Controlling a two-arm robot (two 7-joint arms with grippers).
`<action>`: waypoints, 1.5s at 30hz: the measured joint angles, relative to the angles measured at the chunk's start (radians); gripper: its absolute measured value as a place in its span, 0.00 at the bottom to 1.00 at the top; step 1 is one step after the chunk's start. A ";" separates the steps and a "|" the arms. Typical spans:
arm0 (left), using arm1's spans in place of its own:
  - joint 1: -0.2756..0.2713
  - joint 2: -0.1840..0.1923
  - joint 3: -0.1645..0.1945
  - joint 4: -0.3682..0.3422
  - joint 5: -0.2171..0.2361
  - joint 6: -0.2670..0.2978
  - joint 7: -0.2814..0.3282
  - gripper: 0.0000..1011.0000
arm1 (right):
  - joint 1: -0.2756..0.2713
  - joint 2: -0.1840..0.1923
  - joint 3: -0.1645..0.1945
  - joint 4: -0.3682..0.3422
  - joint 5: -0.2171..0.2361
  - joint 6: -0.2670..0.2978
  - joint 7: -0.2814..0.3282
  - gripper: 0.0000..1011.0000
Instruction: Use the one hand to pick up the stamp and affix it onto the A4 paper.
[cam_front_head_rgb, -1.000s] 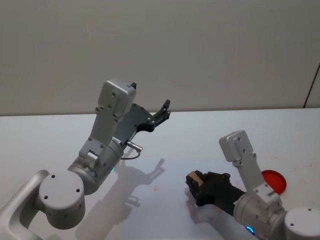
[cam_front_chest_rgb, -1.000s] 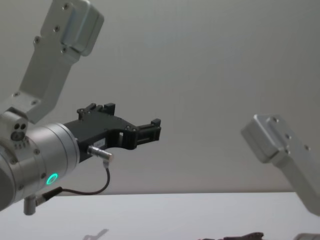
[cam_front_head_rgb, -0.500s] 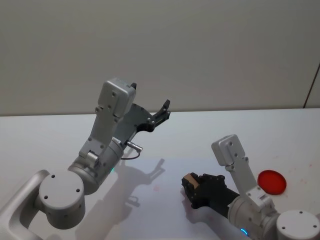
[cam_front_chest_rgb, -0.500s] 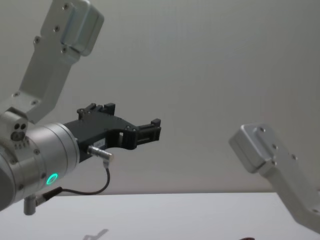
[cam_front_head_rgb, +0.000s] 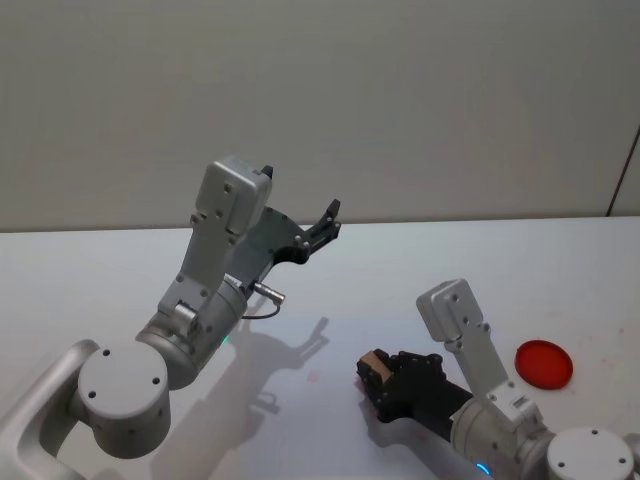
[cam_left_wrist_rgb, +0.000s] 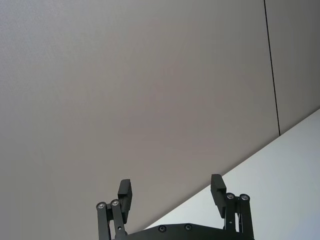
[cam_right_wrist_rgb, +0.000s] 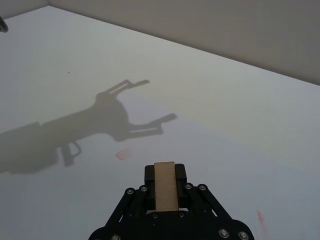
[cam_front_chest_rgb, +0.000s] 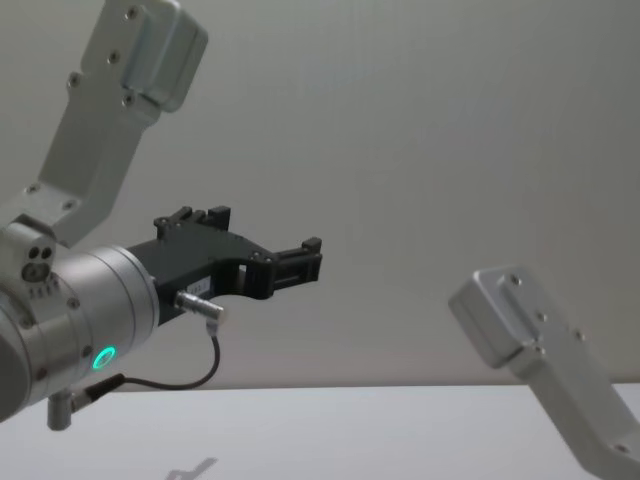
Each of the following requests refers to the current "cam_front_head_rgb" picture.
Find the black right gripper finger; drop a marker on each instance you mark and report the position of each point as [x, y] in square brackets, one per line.
[420, 362]
[372, 390]

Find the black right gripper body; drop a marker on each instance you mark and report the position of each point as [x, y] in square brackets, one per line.
[430, 405]

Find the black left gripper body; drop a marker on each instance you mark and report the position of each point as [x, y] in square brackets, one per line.
[270, 240]

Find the small brown wooden block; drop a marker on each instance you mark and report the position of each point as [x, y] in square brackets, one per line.
[376, 366]

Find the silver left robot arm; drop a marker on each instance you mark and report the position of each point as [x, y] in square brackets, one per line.
[125, 395]

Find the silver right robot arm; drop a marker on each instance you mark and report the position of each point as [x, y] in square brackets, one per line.
[500, 430]

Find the white table cloth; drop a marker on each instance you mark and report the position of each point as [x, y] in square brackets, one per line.
[400, 270]

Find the flat red round disc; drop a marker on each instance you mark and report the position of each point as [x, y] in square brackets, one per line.
[544, 365]

